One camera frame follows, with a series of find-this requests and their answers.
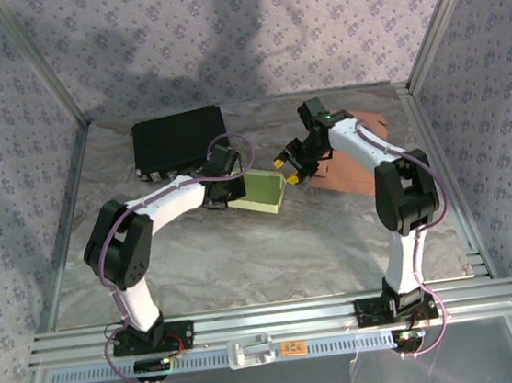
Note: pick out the light green box lid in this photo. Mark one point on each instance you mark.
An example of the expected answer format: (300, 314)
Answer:
(260, 191)

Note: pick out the brown cardboard box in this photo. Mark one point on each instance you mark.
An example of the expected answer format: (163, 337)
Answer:
(347, 181)

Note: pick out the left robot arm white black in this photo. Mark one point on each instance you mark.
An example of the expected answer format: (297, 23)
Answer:
(169, 201)

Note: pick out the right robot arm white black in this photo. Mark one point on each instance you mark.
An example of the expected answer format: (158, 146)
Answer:
(371, 146)

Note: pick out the black hard case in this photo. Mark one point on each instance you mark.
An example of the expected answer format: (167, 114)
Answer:
(176, 140)

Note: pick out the white plastic clamp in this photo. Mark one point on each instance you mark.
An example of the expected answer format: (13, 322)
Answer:
(251, 351)

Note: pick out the orange label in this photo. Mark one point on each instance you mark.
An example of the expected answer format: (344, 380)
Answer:
(293, 347)

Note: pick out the aluminium side rail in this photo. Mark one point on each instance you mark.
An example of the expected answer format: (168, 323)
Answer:
(420, 126)
(72, 198)

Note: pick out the aluminium mounting rail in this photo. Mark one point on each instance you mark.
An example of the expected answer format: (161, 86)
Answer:
(275, 318)

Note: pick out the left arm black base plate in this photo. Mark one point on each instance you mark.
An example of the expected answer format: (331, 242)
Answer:
(184, 333)

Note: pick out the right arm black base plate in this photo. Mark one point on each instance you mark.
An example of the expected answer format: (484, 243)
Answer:
(367, 313)

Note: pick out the aluminium frame post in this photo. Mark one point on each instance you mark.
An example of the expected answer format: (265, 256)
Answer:
(38, 59)
(441, 13)

